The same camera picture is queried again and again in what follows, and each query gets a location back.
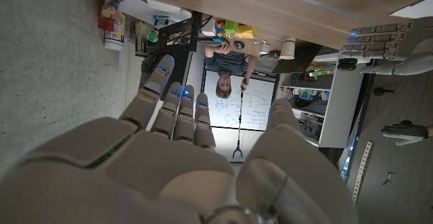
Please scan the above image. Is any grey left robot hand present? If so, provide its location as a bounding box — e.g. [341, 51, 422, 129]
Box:
[338, 16, 433, 76]

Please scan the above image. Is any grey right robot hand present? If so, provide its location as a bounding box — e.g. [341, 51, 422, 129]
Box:
[0, 54, 359, 224]

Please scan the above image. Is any grabber stick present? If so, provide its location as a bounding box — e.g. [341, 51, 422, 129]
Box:
[232, 78, 245, 160]

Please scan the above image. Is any white paper napkin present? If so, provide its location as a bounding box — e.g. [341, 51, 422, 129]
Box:
[389, 0, 433, 19]

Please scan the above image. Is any white shelf unit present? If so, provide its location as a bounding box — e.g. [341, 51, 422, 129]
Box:
[279, 53, 366, 149]

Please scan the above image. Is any dark laptop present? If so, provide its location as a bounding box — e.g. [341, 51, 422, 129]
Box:
[253, 43, 322, 74]

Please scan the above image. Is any white paper cup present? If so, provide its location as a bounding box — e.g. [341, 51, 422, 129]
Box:
[279, 36, 297, 61]

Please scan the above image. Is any whiteboard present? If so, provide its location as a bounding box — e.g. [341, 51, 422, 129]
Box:
[202, 70, 277, 132]

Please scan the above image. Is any seated person in grey shirt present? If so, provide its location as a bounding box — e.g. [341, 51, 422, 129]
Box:
[204, 43, 258, 99]

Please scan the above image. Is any perforated metal bar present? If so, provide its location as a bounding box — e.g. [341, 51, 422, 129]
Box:
[351, 141, 373, 204]

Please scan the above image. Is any white round canister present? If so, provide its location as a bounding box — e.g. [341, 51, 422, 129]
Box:
[104, 12, 127, 52]

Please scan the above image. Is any black keyboard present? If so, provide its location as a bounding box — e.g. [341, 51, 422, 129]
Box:
[197, 38, 224, 47]

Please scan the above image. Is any yellow toy bottle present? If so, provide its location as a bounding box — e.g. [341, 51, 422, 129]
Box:
[233, 24, 258, 40]

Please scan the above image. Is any white paper sheet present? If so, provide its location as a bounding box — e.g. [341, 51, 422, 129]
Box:
[120, 0, 192, 27]

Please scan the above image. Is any clear jar of toys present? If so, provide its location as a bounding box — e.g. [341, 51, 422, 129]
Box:
[97, 0, 122, 32]

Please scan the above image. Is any green cube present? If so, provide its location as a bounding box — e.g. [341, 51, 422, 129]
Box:
[223, 20, 240, 35]

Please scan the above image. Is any dark door handle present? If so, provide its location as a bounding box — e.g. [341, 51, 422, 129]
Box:
[373, 87, 395, 96]

